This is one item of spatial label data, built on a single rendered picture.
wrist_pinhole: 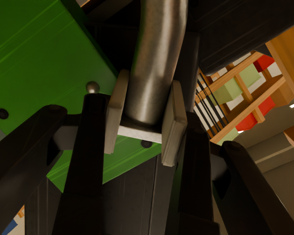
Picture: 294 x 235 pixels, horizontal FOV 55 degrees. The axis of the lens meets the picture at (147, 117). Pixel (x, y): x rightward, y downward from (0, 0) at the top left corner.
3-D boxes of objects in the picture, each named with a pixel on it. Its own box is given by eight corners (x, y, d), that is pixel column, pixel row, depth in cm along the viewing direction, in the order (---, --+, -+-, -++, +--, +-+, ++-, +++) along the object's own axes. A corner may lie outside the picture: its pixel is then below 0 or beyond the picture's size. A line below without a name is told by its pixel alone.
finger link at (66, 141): (96, 160, 14) (35, 148, 14) (110, 116, 19) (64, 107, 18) (100, 134, 13) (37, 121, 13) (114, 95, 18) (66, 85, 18)
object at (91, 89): (105, 86, 23) (102, 91, 22) (93, 93, 24) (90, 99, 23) (95, 74, 23) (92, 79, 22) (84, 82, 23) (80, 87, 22)
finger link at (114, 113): (112, 155, 16) (99, 153, 16) (123, 106, 22) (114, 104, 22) (122, 108, 15) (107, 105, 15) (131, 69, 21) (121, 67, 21)
